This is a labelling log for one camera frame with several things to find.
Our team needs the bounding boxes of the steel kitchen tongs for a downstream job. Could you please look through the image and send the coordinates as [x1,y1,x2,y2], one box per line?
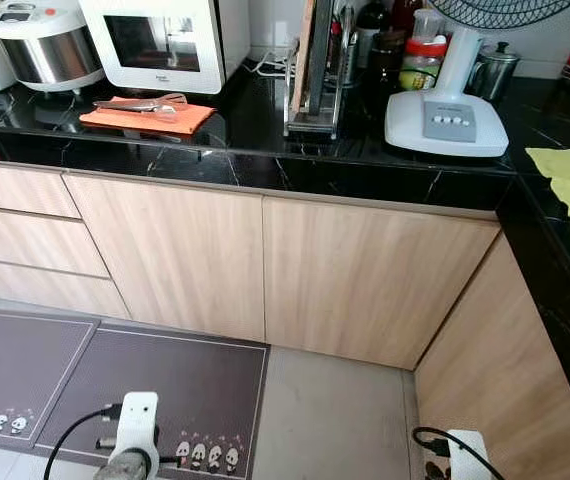
[92,92,190,122]

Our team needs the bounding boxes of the wooden sink cabinet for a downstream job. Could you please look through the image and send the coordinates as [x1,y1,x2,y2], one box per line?
[414,232,570,480]

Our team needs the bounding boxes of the lidded steel pot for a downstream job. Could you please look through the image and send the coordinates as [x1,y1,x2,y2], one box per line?
[469,41,522,105]

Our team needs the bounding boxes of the white table fan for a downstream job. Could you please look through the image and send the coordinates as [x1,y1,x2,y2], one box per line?
[384,0,570,159]

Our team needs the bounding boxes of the red lidded jar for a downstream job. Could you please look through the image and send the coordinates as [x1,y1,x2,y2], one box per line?
[399,9,449,94]

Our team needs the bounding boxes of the dark sauce bottle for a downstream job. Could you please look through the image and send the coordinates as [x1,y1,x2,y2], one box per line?
[368,0,412,89]

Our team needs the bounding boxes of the steel cutting board rack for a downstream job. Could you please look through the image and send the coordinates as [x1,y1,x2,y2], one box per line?
[282,0,359,140]

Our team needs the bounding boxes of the wooden cutting board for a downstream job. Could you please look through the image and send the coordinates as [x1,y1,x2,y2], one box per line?
[298,0,332,117]

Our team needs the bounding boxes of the wooden drawer cabinet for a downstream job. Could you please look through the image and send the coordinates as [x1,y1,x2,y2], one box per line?
[0,159,503,372]

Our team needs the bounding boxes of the grey panda print floor mat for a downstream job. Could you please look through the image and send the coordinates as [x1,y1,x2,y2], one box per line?
[33,319,272,480]
[0,304,99,452]

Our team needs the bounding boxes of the orange cloth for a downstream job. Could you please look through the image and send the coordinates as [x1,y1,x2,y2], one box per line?
[77,96,217,137]

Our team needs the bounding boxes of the white countertop oven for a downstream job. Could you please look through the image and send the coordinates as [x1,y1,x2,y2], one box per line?
[77,0,252,97]

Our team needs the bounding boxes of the white steel rice cooker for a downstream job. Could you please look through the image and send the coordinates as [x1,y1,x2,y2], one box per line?
[0,0,107,95]

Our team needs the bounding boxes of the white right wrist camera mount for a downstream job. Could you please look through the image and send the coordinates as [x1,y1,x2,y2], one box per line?
[444,429,494,480]

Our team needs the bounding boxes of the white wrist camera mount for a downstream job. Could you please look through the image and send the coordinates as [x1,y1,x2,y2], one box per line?
[444,429,494,480]
[112,391,162,458]

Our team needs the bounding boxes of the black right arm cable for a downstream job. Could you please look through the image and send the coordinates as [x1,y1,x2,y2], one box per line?
[411,426,507,480]

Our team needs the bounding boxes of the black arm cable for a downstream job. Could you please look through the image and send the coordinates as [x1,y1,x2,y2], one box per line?
[411,426,507,480]
[42,402,126,480]

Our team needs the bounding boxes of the white power cable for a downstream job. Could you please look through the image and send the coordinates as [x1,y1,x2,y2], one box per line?
[253,52,298,79]

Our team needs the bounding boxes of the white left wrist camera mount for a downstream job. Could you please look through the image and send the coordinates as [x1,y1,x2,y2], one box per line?
[112,391,162,458]

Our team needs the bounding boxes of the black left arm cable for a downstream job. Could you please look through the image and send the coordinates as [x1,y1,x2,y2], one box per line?
[42,402,126,480]

